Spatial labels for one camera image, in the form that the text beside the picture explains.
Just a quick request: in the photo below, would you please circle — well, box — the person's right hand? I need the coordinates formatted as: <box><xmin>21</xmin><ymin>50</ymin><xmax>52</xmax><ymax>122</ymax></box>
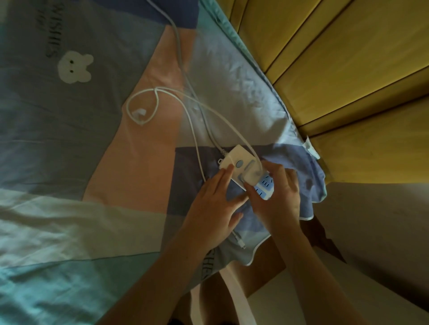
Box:
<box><xmin>244</xmin><ymin>160</ymin><xmax>302</xmax><ymax>235</ymax></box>

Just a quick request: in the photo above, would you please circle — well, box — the person's left hand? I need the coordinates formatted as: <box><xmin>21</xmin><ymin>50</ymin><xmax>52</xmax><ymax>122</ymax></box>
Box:
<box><xmin>181</xmin><ymin>166</ymin><xmax>250</xmax><ymax>255</ymax></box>

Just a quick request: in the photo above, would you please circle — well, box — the white charger with cable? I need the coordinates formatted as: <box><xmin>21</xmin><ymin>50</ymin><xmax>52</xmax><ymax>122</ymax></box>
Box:
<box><xmin>126</xmin><ymin>86</ymin><xmax>267</xmax><ymax>250</ymax></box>

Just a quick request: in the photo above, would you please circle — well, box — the white power strip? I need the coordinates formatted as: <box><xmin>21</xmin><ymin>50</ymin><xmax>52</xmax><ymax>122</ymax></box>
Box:
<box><xmin>146</xmin><ymin>0</ymin><xmax>277</xmax><ymax>201</ymax></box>

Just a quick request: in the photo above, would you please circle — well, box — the person's left forearm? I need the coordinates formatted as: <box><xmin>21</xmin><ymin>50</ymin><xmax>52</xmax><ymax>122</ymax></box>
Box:
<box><xmin>97</xmin><ymin>231</ymin><xmax>210</xmax><ymax>325</ymax></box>

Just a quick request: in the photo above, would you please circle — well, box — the person's right forearm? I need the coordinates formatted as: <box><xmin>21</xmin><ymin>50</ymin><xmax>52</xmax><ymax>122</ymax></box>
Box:
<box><xmin>271</xmin><ymin>217</ymin><xmax>364</xmax><ymax>325</ymax></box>

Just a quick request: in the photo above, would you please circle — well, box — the bed with patchwork sheet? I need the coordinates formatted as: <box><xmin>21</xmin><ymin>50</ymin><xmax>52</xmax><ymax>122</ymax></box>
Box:
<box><xmin>0</xmin><ymin>0</ymin><xmax>328</xmax><ymax>325</ymax></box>

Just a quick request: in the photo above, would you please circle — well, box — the white strap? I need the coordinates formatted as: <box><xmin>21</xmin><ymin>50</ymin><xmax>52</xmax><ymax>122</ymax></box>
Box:
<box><xmin>190</xmin><ymin>264</ymin><xmax>259</xmax><ymax>325</ymax></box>

